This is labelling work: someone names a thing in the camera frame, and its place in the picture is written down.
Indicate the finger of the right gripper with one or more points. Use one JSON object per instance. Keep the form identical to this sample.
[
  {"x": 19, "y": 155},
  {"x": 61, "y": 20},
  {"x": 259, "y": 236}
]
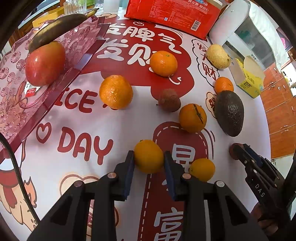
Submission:
[
  {"x": 250, "y": 155},
  {"x": 242, "y": 157}
]

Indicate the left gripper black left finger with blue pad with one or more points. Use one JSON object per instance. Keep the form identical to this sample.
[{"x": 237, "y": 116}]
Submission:
[{"x": 68, "y": 218}]

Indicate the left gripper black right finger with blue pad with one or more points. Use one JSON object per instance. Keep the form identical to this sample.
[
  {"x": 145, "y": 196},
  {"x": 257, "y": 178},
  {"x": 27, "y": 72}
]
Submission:
[{"x": 210, "y": 210}]

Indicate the dark red small fruit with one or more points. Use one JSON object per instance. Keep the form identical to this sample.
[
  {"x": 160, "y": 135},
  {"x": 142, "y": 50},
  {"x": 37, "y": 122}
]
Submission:
[{"x": 232, "y": 153}]

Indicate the small yellow-orange citrus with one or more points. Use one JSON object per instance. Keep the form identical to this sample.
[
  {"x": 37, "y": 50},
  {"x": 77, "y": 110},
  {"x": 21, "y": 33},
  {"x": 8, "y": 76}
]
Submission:
[{"x": 203, "y": 169}]

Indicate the dark green avocado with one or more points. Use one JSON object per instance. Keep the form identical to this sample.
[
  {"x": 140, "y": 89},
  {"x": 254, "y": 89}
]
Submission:
[{"x": 229, "y": 112}]

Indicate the orange with dark scar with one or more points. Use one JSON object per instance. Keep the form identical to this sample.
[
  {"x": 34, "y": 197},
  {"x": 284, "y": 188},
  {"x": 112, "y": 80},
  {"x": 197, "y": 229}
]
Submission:
[{"x": 192, "y": 118}]

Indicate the small orange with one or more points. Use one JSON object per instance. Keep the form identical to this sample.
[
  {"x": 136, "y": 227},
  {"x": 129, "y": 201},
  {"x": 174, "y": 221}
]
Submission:
[{"x": 223, "y": 83}]

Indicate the brown lychee fruit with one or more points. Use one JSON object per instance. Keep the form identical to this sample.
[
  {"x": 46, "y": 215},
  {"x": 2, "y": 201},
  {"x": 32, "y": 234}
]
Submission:
[{"x": 169, "y": 100}]

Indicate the red apple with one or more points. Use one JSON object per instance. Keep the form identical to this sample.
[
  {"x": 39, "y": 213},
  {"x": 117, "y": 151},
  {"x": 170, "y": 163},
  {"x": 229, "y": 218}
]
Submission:
[{"x": 45, "y": 64}]

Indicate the overripe dark banana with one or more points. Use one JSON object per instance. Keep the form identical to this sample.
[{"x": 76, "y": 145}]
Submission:
[{"x": 57, "y": 28}]

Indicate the yellow tissue box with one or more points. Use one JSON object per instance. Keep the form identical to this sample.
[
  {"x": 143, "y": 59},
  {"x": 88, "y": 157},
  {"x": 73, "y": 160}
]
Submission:
[{"x": 248, "y": 76}]

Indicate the yellow pear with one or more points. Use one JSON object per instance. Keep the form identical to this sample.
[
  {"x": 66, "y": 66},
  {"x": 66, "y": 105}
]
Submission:
[{"x": 218, "y": 57}]

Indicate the white appliance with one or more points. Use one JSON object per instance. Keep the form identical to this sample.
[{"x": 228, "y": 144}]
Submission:
[{"x": 244, "y": 29}]

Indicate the pink plastic fruit tray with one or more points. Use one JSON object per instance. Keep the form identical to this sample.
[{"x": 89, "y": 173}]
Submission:
[{"x": 23, "y": 104}]

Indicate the printed white red table mat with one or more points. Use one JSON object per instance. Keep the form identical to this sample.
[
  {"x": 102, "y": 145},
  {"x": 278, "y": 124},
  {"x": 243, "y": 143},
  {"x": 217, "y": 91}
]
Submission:
[{"x": 81, "y": 138}]

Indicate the large orange near tray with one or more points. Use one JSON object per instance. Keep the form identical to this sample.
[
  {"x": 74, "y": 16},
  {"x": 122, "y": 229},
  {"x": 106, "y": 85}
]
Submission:
[{"x": 116, "y": 92}]

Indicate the red paper cup package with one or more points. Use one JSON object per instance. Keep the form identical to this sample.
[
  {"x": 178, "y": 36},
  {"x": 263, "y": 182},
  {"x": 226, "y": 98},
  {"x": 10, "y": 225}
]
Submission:
[{"x": 195, "y": 17}]

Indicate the yellow flat box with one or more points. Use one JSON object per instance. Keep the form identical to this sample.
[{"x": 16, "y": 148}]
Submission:
[{"x": 50, "y": 15}]

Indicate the clear glass cup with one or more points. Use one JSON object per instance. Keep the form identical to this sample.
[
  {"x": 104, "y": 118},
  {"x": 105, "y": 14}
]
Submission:
[{"x": 74, "y": 7}]

